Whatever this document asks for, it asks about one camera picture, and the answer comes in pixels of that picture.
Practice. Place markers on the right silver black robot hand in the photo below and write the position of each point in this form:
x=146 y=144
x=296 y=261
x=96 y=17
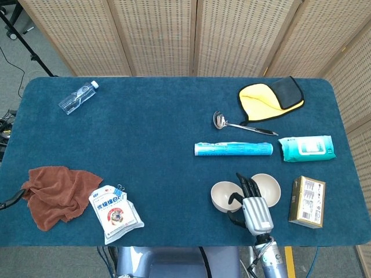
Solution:
x=256 y=214

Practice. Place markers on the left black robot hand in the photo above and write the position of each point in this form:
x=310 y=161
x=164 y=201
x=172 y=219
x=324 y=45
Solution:
x=11 y=200

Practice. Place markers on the cream bowl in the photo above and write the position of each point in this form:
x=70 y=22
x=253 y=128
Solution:
x=269 y=188
x=223 y=192

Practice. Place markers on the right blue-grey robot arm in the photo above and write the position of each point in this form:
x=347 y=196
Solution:
x=271 y=260

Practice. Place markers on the white pole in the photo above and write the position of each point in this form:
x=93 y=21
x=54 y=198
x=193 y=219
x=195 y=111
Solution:
x=250 y=255

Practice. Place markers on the brown towel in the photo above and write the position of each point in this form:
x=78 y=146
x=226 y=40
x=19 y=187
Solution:
x=58 y=194

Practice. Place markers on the gold carton box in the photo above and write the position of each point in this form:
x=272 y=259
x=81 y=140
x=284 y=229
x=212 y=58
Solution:
x=308 y=202

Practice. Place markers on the yellow strip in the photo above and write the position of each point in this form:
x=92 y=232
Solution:
x=290 y=262

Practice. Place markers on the blue plastic bag roll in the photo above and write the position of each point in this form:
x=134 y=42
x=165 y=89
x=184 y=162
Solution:
x=232 y=149

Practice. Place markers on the teal wet wipes pack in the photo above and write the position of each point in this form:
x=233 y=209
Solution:
x=307 y=148

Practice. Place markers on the blue-grey robot torso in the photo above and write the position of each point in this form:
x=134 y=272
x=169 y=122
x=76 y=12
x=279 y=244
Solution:
x=174 y=262

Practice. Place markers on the white sugar bag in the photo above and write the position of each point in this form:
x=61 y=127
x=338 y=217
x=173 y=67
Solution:
x=116 y=214

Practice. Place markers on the blue binder clip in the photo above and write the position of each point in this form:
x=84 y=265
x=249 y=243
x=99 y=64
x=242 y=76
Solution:
x=118 y=191

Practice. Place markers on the yellow and grey cloth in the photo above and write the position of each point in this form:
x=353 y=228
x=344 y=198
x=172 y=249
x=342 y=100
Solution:
x=258 y=105

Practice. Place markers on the clear plastic water bottle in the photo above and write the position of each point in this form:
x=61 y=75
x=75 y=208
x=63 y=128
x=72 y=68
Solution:
x=76 y=98

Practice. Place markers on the black tripod stand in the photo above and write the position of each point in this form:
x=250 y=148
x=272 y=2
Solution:
x=27 y=47

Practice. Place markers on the black chair base with caster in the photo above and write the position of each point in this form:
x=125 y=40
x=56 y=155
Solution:
x=13 y=17

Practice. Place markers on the woven folding screen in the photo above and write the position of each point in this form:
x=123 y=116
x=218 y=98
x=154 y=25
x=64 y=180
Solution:
x=159 y=34

